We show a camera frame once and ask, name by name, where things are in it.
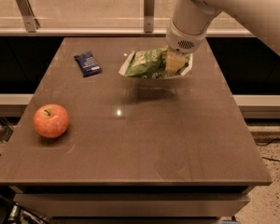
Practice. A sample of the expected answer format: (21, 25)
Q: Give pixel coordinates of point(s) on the blue snack bar wrapper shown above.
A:
(88, 64)

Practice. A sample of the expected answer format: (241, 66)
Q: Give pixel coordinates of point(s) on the metal railing bracket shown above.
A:
(149, 15)
(30, 21)

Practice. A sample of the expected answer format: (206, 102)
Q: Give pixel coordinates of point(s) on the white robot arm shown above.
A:
(191, 19)

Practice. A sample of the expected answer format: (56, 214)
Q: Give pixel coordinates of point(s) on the glass railing panel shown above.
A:
(79, 14)

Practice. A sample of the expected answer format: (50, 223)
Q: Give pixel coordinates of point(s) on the middle metal railing bracket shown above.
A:
(149, 15)

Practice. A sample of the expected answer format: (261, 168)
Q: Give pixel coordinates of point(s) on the left metal railing bracket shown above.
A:
(30, 21)

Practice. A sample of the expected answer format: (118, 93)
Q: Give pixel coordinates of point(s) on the green jalapeno chip bag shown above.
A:
(151, 64)

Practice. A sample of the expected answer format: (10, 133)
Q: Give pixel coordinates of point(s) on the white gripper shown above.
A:
(183, 41)

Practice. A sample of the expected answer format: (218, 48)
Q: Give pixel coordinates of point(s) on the red apple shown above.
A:
(51, 121)

